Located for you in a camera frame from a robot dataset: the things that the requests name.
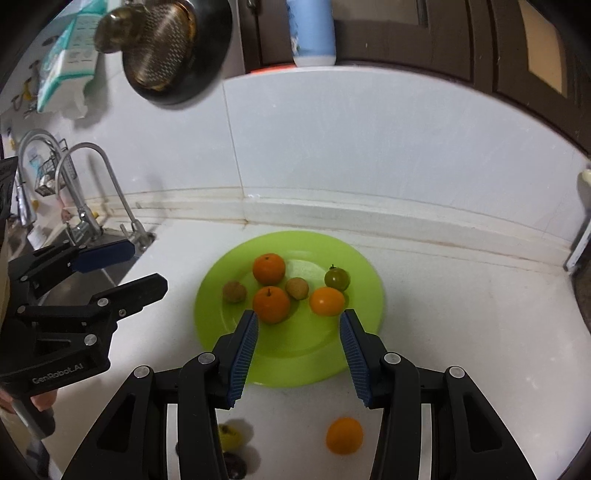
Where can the person's left hand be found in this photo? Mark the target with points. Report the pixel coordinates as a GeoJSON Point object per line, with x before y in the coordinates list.
{"type": "Point", "coordinates": [44, 401]}

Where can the thin gooseneck faucet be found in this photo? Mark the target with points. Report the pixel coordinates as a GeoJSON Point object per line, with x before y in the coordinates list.
{"type": "Point", "coordinates": [113, 184]}

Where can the white pump soap bottle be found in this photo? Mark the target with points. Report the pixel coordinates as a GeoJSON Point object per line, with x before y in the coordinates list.
{"type": "Point", "coordinates": [311, 32]}

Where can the dark wooden window frame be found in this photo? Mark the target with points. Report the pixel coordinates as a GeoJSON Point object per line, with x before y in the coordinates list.
{"type": "Point", "coordinates": [415, 32]}

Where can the hanging metal wall hooks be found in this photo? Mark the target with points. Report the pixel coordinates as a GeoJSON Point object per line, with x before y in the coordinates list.
{"type": "Point", "coordinates": [25, 92]}

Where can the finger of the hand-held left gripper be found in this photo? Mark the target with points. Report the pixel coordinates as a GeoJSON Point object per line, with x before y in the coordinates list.
{"type": "Point", "coordinates": [138, 290]}
{"type": "Point", "coordinates": [106, 256]}

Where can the large orange mandarin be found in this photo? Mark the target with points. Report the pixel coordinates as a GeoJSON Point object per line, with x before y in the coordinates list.
{"type": "Point", "coordinates": [271, 303]}
{"type": "Point", "coordinates": [268, 268]}

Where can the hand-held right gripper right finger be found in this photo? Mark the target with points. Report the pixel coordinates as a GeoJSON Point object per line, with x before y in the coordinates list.
{"type": "Point", "coordinates": [353, 360]}

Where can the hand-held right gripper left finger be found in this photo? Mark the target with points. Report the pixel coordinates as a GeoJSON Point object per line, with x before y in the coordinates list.
{"type": "Point", "coordinates": [244, 355]}

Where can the large chrome faucet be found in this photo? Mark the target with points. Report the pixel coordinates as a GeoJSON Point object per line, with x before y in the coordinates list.
{"type": "Point", "coordinates": [27, 147]}

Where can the small brass pot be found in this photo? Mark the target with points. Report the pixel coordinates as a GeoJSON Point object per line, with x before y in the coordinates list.
{"type": "Point", "coordinates": [115, 27]}

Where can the green paper towel pack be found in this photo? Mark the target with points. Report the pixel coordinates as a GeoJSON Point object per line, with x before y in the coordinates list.
{"type": "Point", "coordinates": [69, 60]}

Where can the small orange tomato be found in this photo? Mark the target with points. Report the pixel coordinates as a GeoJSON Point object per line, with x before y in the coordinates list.
{"type": "Point", "coordinates": [327, 300]}
{"type": "Point", "coordinates": [344, 435]}

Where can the metal colander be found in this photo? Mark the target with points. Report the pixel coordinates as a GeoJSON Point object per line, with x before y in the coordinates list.
{"type": "Point", "coordinates": [157, 50]}

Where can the green tomato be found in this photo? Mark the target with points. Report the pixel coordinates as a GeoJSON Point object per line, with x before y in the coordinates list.
{"type": "Point", "coordinates": [229, 437]}
{"type": "Point", "coordinates": [337, 278]}

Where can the brown longan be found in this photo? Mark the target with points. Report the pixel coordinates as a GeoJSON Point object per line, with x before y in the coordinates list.
{"type": "Point", "coordinates": [297, 288]}
{"type": "Point", "coordinates": [233, 291]}

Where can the stainless steel sink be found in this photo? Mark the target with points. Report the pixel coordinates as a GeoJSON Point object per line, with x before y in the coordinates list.
{"type": "Point", "coordinates": [115, 277]}

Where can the dark purple fruit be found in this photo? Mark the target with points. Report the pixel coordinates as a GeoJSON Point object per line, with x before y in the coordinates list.
{"type": "Point", "coordinates": [236, 465]}

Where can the black frying pan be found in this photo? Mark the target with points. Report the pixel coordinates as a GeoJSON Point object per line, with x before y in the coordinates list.
{"type": "Point", "coordinates": [207, 69]}

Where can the green plate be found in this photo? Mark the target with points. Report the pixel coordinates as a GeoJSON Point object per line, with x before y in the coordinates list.
{"type": "Point", "coordinates": [295, 355]}

